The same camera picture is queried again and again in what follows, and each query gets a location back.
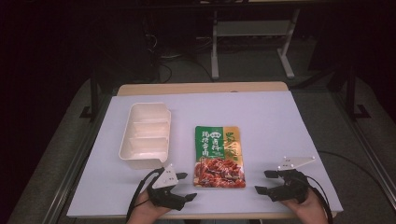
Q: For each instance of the aluminium frame rail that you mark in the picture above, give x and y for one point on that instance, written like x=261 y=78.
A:
x=367 y=146
x=71 y=168

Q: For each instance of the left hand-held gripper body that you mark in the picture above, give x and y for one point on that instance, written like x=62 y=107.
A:
x=165 y=194

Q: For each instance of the white divided plastic tray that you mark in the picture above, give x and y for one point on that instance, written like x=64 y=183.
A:
x=146 y=137

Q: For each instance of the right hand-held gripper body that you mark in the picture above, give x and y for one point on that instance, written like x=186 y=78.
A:
x=292 y=188

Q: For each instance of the black metal stand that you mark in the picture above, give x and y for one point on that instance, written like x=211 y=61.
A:
x=94 y=93
x=351 y=93

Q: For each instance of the person's right hand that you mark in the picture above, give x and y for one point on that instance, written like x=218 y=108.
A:
x=309 y=211

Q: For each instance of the white metal frame stand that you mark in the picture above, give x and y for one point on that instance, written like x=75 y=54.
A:
x=214 y=46

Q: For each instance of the white table cover sheet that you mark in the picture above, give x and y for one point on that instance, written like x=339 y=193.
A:
x=274 y=124

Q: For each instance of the green and red food packet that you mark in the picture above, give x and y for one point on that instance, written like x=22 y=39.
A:
x=218 y=146

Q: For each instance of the person's left hand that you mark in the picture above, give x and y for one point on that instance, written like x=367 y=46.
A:
x=144 y=213

